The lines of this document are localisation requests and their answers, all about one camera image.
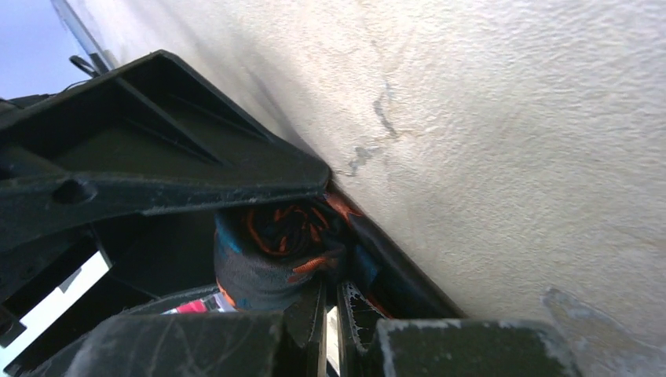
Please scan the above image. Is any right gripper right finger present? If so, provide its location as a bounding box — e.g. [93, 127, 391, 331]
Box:
[337, 283, 582, 376]

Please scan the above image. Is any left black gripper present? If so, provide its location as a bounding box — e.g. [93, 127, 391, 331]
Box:
[1, 93, 215, 375]

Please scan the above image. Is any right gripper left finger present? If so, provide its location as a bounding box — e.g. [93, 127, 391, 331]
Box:
[31, 281, 327, 376]

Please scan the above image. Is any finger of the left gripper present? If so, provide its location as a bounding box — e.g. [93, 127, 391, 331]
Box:
[1, 50, 331, 250]

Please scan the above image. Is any dark orange floral tie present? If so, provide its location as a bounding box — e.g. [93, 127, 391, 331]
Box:
[213, 189, 467, 320]

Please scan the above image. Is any aluminium frame rail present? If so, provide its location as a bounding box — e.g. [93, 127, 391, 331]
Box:
[50, 0, 115, 78]

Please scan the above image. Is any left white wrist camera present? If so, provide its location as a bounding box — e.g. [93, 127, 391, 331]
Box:
[1, 251, 110, 369]

